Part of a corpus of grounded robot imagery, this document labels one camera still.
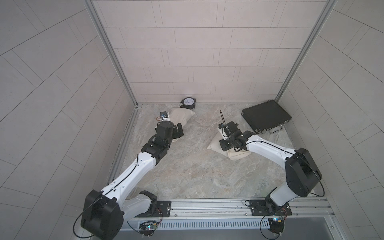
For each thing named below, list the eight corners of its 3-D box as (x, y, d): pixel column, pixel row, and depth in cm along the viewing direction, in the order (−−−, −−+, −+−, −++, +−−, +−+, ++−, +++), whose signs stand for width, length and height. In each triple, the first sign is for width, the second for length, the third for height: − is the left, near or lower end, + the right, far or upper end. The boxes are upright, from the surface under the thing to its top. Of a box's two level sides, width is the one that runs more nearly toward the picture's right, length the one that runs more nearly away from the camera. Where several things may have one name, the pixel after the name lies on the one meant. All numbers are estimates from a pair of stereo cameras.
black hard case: (258, 137, 100) (260, 133, 96) (240, 114, 113) (242, 109, 109) (291, 124, 107) (295, 120, 102) (271, 104, 120) (273, 99, 116)
